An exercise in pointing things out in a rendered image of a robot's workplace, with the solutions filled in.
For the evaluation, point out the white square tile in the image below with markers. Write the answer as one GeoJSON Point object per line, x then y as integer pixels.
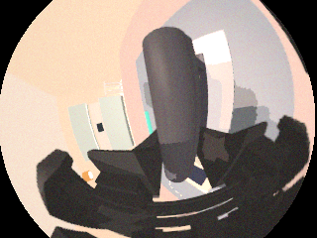
{"type": "Point", "coordinates": [198, 178]}

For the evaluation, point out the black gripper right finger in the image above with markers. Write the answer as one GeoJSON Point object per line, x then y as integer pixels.
{"type": "Point", "coordinates": [218, 151]}

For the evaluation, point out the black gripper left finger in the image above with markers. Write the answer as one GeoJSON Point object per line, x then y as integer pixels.
{"type": "Point", "coordinates": [143, 161]}

